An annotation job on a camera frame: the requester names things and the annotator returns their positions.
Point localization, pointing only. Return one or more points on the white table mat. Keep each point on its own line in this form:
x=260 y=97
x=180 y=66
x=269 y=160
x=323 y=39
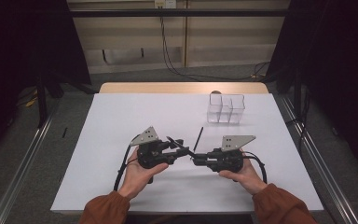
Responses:
x=136 y=115

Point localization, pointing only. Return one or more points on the thin black makeup brush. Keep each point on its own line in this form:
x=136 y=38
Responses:
x=198 y=138

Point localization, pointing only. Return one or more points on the black metal stand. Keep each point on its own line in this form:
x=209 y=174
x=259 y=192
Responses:
x=42 y=102

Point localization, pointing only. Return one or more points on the small brown round object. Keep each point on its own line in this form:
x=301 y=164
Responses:
x=215 y=92

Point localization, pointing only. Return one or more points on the white wall socket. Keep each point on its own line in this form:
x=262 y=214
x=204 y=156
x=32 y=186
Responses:
x=165 y=3

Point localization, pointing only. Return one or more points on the wooden wall trim strip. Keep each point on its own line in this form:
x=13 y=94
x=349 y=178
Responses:
x=186 y=37

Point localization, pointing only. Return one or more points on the wooden table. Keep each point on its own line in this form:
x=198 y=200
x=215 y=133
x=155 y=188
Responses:
x=167 y=87

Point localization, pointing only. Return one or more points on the person's right hand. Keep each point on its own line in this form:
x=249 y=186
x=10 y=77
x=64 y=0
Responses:
x=245 y=179

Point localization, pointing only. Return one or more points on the black curtain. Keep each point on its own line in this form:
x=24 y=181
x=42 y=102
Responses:
x=332 y=77
x=21 y=62

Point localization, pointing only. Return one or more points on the metal floor rail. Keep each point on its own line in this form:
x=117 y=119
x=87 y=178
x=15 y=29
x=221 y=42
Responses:
x=21 y=161
x=320 y=161

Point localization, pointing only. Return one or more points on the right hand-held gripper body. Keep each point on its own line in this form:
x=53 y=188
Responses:
x=227 y=160

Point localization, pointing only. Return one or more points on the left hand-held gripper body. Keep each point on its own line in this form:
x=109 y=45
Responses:
x=152 y=155

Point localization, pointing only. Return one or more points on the small black floor object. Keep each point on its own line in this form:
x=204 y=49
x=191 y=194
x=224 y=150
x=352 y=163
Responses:
x=64 y=132

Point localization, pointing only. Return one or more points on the clear plastic organizer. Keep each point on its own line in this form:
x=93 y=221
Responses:
x=227 y=109

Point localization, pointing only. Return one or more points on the person's left hand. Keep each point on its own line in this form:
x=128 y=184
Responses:
x=140 y=177

